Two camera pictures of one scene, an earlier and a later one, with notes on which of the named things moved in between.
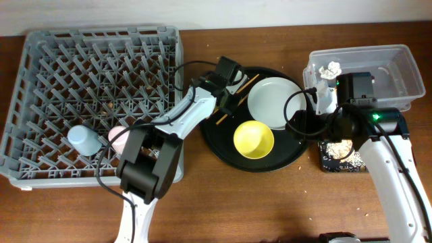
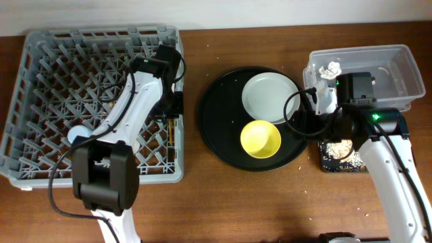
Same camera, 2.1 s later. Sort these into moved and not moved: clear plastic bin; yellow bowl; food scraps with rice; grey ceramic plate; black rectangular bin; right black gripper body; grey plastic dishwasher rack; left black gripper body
Moved: left black gripper body; yellow bowl
Not moved: clear plastic bin; food scraps with rice; right black gripper body; black rectangular bin; grey ceramic plate; grey plastic dishwasher rack
